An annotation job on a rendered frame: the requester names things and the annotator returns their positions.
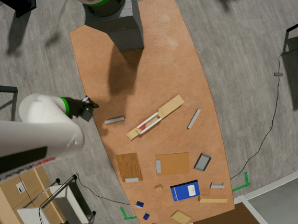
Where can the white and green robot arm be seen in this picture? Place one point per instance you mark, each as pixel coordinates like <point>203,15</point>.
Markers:
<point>25,146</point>

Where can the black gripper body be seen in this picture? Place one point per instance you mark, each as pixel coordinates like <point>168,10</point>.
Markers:
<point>80,105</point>

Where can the blue spiral notebook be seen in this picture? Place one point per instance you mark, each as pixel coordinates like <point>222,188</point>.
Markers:
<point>185,190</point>

